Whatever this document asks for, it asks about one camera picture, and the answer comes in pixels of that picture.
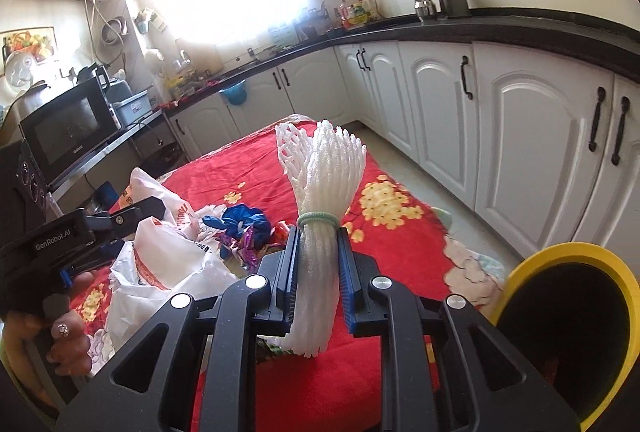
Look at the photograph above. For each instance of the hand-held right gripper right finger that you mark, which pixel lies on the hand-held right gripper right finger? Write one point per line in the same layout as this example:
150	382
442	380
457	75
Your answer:
348	282

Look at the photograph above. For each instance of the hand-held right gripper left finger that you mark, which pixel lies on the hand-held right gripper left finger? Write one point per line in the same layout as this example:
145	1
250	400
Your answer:
291	272

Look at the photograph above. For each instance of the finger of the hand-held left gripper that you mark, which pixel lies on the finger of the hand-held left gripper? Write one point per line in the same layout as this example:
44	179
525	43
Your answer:
127	216
75	268

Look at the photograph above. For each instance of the pink shiny candy wrapper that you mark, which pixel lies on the pink shiny candy wrapper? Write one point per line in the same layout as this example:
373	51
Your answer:
247	243

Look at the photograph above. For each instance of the white plastic bag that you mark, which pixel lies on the white plastic bag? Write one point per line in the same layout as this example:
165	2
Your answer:
165	257

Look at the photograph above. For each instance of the white foam net bundle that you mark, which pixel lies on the white foam net bundle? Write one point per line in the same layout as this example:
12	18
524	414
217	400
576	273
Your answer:
320	182

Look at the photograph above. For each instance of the yellow waste bin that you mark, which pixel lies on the yellow waste bin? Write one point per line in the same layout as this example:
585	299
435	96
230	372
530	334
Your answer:
520	272

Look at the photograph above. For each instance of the person's left hand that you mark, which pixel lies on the person's left hand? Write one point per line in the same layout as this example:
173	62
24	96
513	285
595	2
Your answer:
70	347

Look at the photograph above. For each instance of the small red wrapper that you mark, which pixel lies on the small red wrapper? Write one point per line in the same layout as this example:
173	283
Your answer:
280	230

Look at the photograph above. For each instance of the blue plastic wrapper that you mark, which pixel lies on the blue plastic wrapper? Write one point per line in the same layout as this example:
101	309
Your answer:
245	219

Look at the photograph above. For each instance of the grey plastic box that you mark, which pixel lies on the grey plastic box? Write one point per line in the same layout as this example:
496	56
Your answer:
131	108

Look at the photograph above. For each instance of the black microwave oven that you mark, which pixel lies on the black microwave oven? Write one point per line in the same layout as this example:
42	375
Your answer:
65	127

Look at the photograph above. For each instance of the red floral blanket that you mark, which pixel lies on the red floral blanket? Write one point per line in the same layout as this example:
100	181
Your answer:
240	172

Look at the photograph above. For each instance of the black electric kettle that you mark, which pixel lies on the black electric kettle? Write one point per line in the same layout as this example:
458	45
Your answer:
92	73

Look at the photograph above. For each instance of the white jug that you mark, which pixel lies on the white jug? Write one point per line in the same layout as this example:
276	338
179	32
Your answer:
153	58

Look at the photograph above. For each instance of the blue plastic basin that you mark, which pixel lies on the blue plastic basin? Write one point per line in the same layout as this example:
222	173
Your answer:
234	95

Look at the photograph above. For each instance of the small white fan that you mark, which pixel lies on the small white fan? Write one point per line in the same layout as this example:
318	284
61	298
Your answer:
19	71

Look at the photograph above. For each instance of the hanging steel basin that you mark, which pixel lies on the hanging steel basin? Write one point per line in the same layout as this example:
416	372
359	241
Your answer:
115	32

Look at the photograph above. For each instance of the white kitchen cabinets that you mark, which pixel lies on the white kitchen cabinets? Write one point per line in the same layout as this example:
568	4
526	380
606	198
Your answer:
530	137

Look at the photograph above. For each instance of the group of condiment bottles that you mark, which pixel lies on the group of condiment bottles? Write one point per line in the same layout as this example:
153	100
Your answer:
356	11

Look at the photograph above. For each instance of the steel kettle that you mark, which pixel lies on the steel kettle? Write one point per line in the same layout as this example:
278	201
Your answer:
426	7

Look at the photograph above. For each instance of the dark cooking pot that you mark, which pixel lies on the dark cooking pot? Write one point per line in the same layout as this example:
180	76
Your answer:
454	2

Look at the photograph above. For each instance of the fruit wall poster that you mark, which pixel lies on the fruit wall poster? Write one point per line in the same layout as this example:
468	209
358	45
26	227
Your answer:
27	43

